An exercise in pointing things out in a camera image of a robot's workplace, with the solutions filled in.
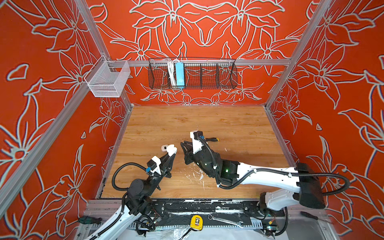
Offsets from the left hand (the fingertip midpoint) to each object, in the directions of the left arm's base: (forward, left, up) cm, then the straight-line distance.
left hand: (171, 153), depth 67 cm
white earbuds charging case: (+1, 0, +2) cm, 2 cm away
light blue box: (+48, 0, +10) cm, 49 cm away
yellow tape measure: (-23, -13, -23) cm, 35 cm away
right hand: (+3, -3, +4) cm, 6 cm away
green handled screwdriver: (-25, +39, -23) cm, 52 cm away
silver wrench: (-21, -20, -24) cm, 38 cm away
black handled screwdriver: (-17, -70, -24) cm, 77 cm away
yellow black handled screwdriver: (+24, -22, -23) cm, 39 cm away
